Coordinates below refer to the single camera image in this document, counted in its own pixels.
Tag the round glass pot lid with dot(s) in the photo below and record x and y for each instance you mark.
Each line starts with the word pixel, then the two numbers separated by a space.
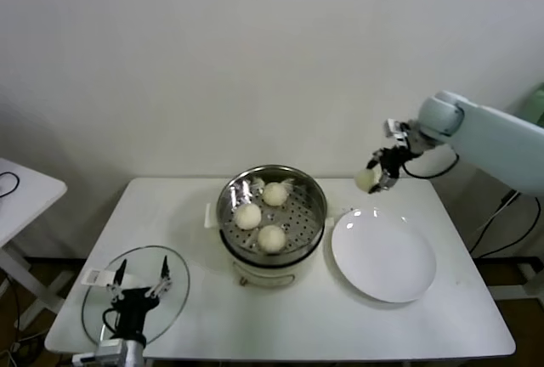
pixel 174 273

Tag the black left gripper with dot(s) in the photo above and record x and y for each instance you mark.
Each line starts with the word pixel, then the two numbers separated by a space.
pixel 136 303

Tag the white side table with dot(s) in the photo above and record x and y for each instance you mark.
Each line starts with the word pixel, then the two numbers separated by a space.
pixel 34 197

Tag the white round plate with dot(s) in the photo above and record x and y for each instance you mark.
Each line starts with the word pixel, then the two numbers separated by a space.
pixel 382 256

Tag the white steamed baozi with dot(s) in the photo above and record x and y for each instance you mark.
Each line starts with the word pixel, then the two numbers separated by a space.
pixel 274 194
pixel 272 238
pixel 247 216
pixel 364 180

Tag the perforated steel steamer basket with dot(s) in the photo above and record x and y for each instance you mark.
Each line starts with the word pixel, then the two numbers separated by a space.
pixel 306 214

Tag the white stand base frame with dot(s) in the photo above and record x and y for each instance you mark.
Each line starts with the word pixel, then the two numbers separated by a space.
pixel 510 292

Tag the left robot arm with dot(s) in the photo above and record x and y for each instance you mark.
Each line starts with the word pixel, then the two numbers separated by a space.
pixel 123 354

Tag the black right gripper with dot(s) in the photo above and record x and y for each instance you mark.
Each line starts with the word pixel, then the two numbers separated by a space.
pixel 393 161

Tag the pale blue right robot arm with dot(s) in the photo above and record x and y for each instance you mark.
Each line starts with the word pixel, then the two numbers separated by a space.
pixel 493 133

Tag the steel steamer pot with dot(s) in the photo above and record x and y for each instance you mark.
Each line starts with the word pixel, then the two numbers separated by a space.
pixel 263 277

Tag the pale green appliance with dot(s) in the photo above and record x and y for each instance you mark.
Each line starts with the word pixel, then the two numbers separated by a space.
pixel 539 103

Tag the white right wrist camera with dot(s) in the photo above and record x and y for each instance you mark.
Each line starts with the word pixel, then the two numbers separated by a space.
pixel 395 128

